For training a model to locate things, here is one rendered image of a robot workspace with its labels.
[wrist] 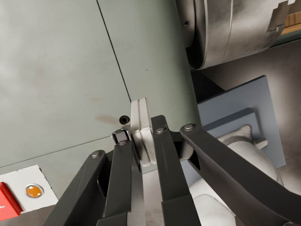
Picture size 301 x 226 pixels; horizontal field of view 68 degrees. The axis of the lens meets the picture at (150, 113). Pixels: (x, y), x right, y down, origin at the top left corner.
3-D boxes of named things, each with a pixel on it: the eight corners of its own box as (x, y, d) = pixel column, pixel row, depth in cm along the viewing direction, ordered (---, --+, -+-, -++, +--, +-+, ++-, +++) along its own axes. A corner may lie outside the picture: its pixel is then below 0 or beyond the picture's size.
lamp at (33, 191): (32, 195, 35) (30, 199, 34) (25, 185, 34) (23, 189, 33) (45, 192, 35) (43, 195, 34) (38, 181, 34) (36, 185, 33)
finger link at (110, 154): (140, 174, 14) (96, 187, 15) (139, 137, 19) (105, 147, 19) (133, 155, 14) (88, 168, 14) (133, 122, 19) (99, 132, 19)
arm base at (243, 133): (267, 156, 90) (276, 164, 85) (216, 176, 92) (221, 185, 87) (258, 119, 84) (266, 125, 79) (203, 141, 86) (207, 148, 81)
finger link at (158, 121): (155, 149, 14) (202, 136, 14) (149, 117, 18) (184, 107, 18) (161, 168, 14) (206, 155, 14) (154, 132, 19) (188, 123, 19)
